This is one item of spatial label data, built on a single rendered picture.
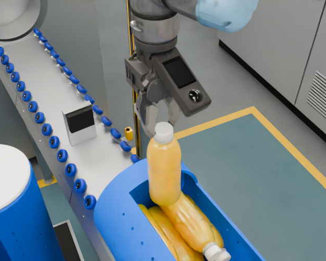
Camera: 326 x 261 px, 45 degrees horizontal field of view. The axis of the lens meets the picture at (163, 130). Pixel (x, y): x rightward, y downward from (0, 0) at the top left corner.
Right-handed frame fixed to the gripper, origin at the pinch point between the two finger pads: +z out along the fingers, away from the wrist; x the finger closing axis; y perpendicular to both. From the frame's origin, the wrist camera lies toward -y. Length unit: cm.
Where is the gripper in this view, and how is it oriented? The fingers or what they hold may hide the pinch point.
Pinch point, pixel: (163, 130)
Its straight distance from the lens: 76.5
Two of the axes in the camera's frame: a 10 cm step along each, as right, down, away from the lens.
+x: -8.5, 3.7, -3.8
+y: -5.3, -5.9, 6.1
